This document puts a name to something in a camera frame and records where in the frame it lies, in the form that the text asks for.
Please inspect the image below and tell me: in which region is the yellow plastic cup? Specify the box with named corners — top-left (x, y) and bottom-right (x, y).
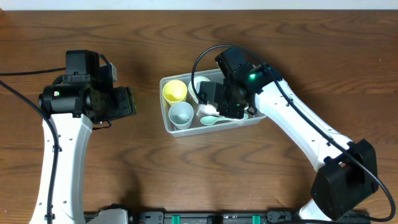
top-left (162, 80), bottom-right (188, 106)

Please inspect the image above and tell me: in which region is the clear plastic container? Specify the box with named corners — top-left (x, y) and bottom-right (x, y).
top-left (159, 73), bottom-right (266, 138)

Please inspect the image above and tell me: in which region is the mint green plastic spoon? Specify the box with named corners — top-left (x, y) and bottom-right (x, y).
top-left (200, 116), bottom-right (238, 126)

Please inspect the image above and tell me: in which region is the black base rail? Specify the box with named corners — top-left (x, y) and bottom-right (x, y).
top-left (83, 210), bottom-right (371, 224)

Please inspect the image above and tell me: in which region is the white plastic fork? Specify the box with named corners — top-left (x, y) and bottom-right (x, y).
top-left (197, 104), bottom-right (220, 116)

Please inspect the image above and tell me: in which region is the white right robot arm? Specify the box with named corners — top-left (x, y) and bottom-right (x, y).
top-left (191, 45), bottom-right (379, 221)

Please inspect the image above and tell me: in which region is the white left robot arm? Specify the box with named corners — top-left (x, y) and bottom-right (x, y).
top-left (30, 50), bottom-right (136, 223)

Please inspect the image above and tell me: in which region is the grey plastic cup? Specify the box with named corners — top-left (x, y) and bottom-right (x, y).
top-left (169, 101), bottom-right (194, 130)

